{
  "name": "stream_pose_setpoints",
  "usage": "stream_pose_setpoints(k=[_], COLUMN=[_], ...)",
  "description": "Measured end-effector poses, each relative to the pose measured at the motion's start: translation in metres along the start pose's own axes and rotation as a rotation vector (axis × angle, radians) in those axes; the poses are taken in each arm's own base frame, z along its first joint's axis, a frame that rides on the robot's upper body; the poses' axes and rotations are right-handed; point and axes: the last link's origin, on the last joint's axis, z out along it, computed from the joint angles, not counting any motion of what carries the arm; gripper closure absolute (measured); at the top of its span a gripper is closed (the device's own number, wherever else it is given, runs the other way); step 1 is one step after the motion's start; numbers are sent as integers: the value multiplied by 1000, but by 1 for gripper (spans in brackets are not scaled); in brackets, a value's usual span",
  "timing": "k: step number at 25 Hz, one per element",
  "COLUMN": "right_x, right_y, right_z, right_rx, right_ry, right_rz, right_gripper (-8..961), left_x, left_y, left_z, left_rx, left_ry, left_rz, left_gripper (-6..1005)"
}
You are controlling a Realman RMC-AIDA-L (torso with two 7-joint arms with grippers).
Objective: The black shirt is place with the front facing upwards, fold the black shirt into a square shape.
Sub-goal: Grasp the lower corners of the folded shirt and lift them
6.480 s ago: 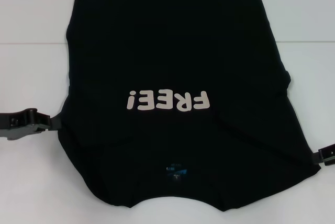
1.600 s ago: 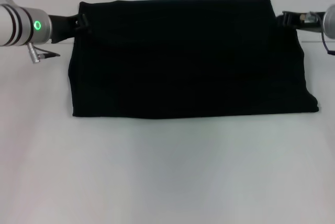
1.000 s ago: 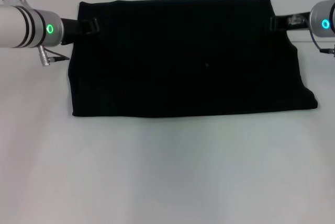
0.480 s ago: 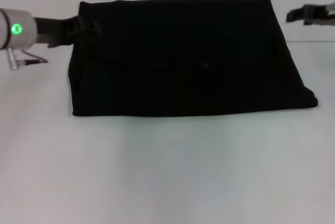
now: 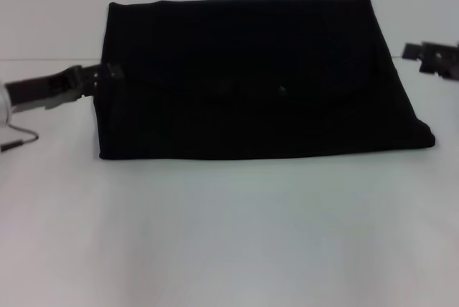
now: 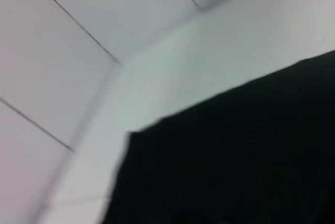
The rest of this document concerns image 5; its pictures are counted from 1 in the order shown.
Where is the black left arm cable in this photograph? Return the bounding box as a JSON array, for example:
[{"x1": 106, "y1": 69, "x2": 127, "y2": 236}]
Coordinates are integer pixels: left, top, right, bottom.
[{"x1": 0, "y1": 123, "x2": 39, "y2": 152}]

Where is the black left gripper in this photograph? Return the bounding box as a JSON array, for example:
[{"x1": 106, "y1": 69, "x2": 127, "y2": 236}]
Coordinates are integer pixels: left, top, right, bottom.
[{"x1": 4, "y1": 62, "x2": 126, "y2": 113}]

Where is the black shirt with FREE print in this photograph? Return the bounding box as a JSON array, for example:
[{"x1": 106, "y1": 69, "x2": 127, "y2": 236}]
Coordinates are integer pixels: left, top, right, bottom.
[{"x1": 92, "y1": 0, "x2": 437, "y2": 161}]

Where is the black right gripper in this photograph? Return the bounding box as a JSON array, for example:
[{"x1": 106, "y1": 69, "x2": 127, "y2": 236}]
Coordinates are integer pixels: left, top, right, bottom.
[{"x1": 402, "y1": 41, "x2": 459, "y2": 81}]

